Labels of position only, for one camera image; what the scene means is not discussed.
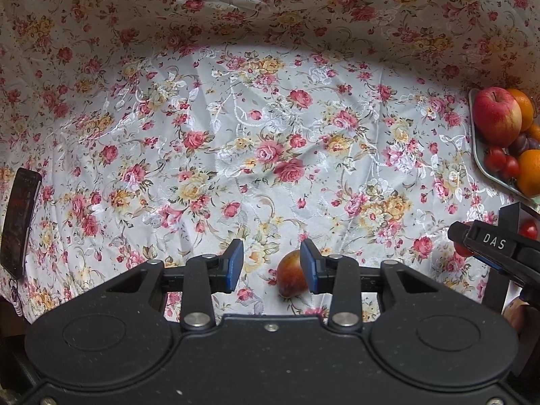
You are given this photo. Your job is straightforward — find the black box white inside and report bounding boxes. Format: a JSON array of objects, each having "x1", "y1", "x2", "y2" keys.
[{"x1": 485, "y1": 202, "x2": 540, "y2": 315}]

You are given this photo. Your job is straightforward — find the pale green plate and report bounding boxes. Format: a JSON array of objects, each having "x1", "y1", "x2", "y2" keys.
[{"x1": 468, "y1": 88, "x2": 540, "y2": 212}]

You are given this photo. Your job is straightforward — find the purple plum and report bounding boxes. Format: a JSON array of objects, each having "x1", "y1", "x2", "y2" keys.
[{"x1": 506, "y1": 133, "x2": 540, "y2": 155}]

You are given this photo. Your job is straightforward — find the small red-yellow fruit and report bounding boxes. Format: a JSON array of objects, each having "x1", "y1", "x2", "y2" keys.
[{"x1": 276, "y1": 250, "x2": 311, "y2": 299}]

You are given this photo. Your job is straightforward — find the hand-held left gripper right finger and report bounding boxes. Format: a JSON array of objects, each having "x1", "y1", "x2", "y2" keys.
[{"x1": 300, "y1": 238, "x2": 455, "y2": 332}]

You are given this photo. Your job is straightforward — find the white coiled cable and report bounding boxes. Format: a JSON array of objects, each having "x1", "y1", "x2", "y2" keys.
[{"x1": 9, "y1": 277, "x2": 24, "y2": 317}]

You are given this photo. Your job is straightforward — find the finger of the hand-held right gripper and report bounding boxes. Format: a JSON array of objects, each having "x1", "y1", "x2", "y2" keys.
[{"x1": 448, "y1": 219, "x2": 540, "y2": 301}]

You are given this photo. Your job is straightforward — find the large knobbed orange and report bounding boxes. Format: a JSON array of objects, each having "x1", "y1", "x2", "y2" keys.
[{"x1": 517, "y1": 149, "x2": 540, "y2": 197}]

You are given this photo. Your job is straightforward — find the black smartphone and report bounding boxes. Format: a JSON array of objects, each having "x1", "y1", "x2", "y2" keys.
[{"x1": 0, "y1": 168, "x2": 42, "y2": 280}]

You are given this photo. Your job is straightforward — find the large orange with stem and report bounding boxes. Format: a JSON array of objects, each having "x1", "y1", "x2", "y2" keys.
[{"x1": 506, "y1": 88, "x2": 536, "y2": 132}]

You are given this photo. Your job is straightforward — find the floral tablecloth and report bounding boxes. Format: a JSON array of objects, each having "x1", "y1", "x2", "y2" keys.
[{"x1": 0, "y1": 0, "x2": 540, "y2": 322}]

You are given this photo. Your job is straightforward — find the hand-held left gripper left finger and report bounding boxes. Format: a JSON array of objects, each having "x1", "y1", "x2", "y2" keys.
[{"x1": 103, "y1": 238, "x2": 245, "y2": 332}]

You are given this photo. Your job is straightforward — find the red yellow apple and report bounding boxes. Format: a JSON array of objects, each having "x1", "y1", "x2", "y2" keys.
[{"x1": 472, "y1": 87, "x2": 524, "y2": 148}]

